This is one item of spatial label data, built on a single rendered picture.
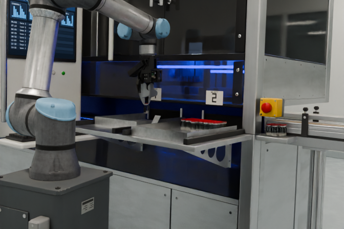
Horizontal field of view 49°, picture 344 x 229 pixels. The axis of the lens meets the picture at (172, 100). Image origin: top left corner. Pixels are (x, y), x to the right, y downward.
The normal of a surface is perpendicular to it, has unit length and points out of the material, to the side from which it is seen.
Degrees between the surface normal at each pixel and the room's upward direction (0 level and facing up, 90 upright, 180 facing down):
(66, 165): 72
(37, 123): 90
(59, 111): 88
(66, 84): 90
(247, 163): 90
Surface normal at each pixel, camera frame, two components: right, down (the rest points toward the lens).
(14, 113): -0.61, -0.14
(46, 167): -0.09, -0.26
